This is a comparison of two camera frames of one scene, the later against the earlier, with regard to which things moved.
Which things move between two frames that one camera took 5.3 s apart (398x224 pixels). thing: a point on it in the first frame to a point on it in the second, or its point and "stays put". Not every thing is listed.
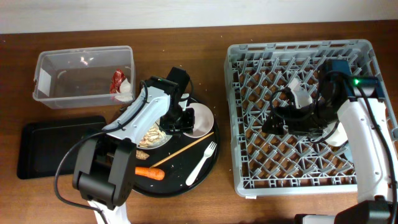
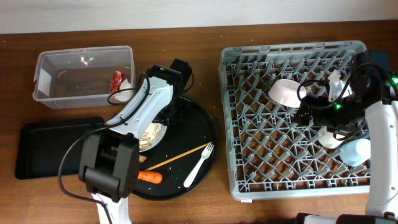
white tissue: x=125 y=94 stays put
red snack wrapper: x=115 y=86 stays put
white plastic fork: x=208 y=153 stays put
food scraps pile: x=155 y=134 stays put
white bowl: x=204 y=120 to x=285 y=92
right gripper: x=278 y=121 to x=319 y=118
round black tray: x=177 y=168 stays put
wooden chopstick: x=180 y=151 to x=193 y=150
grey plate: x=158 y=144 to x=153 y=134
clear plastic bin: x=81 y=76 stays put
